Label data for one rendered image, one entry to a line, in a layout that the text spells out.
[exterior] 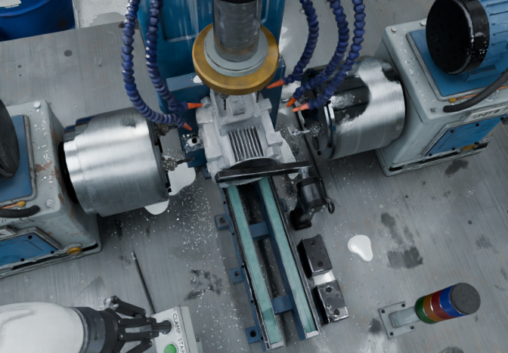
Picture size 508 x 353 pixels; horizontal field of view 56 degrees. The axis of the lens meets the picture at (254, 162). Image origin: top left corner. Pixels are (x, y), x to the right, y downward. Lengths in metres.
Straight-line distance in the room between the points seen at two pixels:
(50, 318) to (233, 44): 0.55
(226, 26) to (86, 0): 1.63
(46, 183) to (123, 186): 0.16
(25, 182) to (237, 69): 0.51
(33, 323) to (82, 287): 0.68
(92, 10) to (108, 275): 1.38
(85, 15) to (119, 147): 1.36
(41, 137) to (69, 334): 0.53
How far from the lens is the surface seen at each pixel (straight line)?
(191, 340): 1.09
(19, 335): 0.73
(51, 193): 1.11
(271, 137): 1.20
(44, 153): 1.15
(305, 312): 1.24
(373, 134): 1.23
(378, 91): 1.21
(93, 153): 1.12
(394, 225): 1.47
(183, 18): 1.19
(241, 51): 0.93
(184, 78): 1.20
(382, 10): 1.87
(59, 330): 0.77
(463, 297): 1.03
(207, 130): 1.21
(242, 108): 1.16
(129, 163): 1.11
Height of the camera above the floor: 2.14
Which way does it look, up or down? 66 degrees down
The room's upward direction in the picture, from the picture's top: 6 degrees clockwise
